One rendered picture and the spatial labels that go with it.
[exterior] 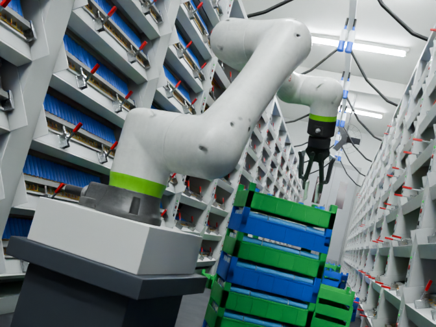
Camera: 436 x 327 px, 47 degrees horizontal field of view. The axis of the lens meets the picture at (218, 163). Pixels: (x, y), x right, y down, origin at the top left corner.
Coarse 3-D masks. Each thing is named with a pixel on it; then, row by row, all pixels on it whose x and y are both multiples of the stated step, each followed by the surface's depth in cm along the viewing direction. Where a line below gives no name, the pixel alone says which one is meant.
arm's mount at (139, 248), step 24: (48, 216) 101; (72, 216) 99; (96, 216) 97; (48, 240) 100; (72, 240) 98; (96, 240) 96; (120, 240) 94; (144, 240) 92; (168, 240) 101; (192, 240) 112; (120, 264) 93; (144, 264) 93; (168, 264) 103; (192, 264) 114
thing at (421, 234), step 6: (426, 228) 166; (432, 228) 165; (420, 234) 166; (426, 234) 166; (432, 234) 165; (420, 240) 166; (426, 240) 165; (432, 240) 149; (420, 246) 160; (426, 246) 150; (432, 246) 142; (420, 252) 162; (426, 252) 152; (432, 252) 143; (426, 258) 153; (432, 258) 144
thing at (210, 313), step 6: (210, 300) 171; (210, 306) 167; (210, 312) 164; (222, 312) 153; (204, 318) 171; (210, 318) 162; (216, 318) 153; (222, 318) 153; (228, 318) 153; (210, 324) 159; (216, 324) 153; (222, 324) 153; (228, 324) 153; (234, 324) 154; (240, 324) 154; (246, 324) 154; (252, 324) 154
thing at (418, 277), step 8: (432, 152) 179; (432, 168) 171; (424, 192) 176; (432, 200) 167; (424, 208) 168; (432, 208) 167; (424, 216) 167; (432, 216) 166; (424, 224) 166; (432, 224) 166; (416, 240) 170; (416, 248) 166; (416, 256) 165; (416, 264) 165; (424, 264) 164; (432, 264) 164; (416, 272) 164; (424, 272) 164; (432, 272) 163; (416, 280) 164; (424, 280) 164; (432, 280) 163; (400, 304) 172; (400, 320) 165; (408, 320) 163
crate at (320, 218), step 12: (240, 192) 170; (252, 192) 158; (240, 204) 164; (252, 204) 157; (264, 204) 158; (276, 204) 158; (288, 204) 159; (300, 204) 160; (312, 204) 180; (276, 216) 169; (288, 216) 159; (300, 216) 159; (312, 216) 160; (324, 216) 161; (324, 228) 167
